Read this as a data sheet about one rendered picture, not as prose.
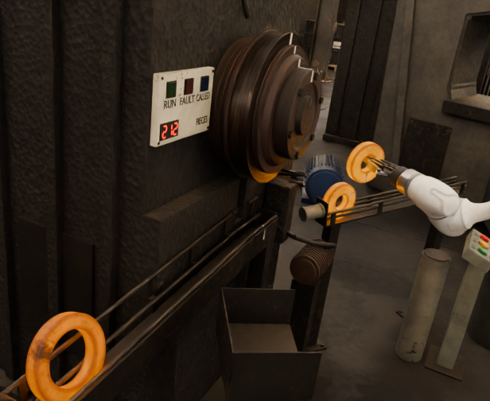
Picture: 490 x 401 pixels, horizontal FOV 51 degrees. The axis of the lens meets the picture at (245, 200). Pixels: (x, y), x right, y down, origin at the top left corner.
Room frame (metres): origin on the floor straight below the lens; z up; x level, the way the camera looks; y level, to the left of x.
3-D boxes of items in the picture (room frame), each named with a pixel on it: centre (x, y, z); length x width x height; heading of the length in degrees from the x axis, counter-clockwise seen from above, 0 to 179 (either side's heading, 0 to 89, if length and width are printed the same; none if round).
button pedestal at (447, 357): (1.94, -1.00, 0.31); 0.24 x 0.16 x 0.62; 156
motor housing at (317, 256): (1.87, -0.30, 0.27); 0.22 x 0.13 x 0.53; 156
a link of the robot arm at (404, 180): (1.67, -0.55, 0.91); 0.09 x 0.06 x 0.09; 121
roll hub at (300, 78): (1.58, -0.14, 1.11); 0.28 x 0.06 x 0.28; 156
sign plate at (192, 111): (1.36, 0.19, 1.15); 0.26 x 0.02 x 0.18; 156
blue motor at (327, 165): (3.85, -0.59, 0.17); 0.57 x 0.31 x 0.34; 176
